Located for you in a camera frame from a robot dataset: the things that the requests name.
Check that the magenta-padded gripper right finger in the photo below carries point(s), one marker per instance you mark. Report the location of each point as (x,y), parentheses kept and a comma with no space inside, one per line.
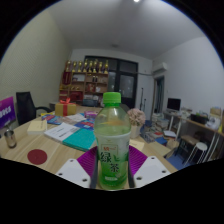
(138,161)

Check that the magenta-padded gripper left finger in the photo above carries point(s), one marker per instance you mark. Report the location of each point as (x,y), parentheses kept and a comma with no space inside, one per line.
(87,163)

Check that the green tea bottle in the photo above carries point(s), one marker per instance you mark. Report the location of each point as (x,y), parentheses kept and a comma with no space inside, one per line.
(112,143)

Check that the pale yellow notebook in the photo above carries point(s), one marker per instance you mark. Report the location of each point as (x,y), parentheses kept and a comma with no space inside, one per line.
(37,126)
(137,145)

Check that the teal book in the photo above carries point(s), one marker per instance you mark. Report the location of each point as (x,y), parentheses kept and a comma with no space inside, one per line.
(80,139)

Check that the blue colourful book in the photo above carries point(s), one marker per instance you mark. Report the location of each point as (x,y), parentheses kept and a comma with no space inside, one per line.
(85,124)

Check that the pink flowers in white pot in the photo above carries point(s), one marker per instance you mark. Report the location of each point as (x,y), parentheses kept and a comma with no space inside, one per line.
(136,121)

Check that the white printed booklet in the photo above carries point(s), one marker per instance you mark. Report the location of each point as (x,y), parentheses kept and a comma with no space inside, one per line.
(60,131)

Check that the stack of books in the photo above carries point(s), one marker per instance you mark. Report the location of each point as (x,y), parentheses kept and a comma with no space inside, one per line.
(160,123)

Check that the pink package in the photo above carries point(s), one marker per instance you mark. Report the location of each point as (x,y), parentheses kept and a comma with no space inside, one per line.
(90,114)

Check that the flat round red coaster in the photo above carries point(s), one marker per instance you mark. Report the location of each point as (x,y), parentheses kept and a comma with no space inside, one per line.
(37,156)

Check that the brown wooden stool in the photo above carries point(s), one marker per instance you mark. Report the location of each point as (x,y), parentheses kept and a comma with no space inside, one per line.
(188,139)

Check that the colourful magazine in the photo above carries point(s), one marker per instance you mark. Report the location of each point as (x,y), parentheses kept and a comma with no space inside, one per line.
(51,119)

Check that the yellow gift box red ribbon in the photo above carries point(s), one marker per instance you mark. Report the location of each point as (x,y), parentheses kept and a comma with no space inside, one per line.
(65,109)

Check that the black tripod stand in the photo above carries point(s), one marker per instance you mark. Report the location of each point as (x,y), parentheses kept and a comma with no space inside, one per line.
(142,103)

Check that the white round stool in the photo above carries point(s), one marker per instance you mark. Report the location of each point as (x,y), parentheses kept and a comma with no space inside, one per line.
(201,146)

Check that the black computer monitor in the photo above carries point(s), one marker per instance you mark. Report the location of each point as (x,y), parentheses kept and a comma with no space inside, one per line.
(174,104)

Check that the wooden side desk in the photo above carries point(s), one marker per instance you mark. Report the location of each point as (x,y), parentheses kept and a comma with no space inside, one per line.
(196,124)

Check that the black framed glass door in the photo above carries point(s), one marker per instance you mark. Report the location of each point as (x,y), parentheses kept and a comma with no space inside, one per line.
(126,85)

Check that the wooden shelf unit with trophies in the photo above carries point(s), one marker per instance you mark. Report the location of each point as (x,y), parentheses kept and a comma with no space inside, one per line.
(85,85)

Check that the stainless steel cup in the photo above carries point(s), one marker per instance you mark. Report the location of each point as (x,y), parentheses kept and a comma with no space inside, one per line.
(10,139)

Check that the black office chair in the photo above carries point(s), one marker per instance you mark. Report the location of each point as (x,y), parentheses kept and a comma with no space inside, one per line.
(24,106)

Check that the purple sign board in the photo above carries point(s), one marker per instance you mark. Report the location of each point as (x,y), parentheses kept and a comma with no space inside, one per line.
(6,112)

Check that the white wall air conditioner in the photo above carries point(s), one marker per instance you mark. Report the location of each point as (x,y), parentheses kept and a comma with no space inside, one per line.
(160,68)

